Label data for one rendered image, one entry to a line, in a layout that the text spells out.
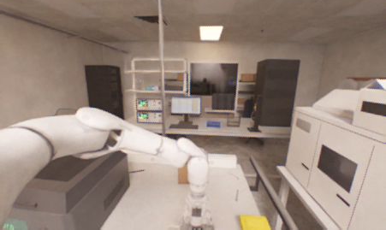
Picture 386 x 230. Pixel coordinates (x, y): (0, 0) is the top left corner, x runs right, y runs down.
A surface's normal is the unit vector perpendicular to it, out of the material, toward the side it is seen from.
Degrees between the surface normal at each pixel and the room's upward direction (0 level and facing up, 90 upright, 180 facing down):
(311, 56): 90
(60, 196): 51
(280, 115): 90
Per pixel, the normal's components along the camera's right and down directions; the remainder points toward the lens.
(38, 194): -0.05, -0.46
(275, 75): -0.07, 0.21
